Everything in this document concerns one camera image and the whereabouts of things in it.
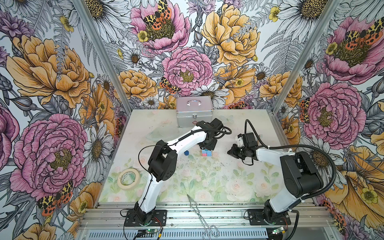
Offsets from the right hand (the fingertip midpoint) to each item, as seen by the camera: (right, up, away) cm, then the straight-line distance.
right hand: (228, 155), depth 94 cm
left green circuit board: (-41, -30, -23) cm, 55 cm away
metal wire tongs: (-12, -30, -22) cm, 39 cm away
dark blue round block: (-26, +1, +3) cm, 26 cm away
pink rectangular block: (-15, 0, +1) cm, 15 cm away
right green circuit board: (+19, -31, -22) cm, 42 cm away
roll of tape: (-53, -13, -11) cm, 56 cm away
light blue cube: (-15, +2, 0) cm, 15 cm away
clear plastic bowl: (-40, +12, +15) cm, 44 cm away
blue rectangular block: (-12, +1, 0) cm, 12 cm away
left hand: (-14, +5, -4) cm, 15 cm away
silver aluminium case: (-23, +30, +11) cm, 39 cm away
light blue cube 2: (-11, +2, +1) cm, 12 cm away
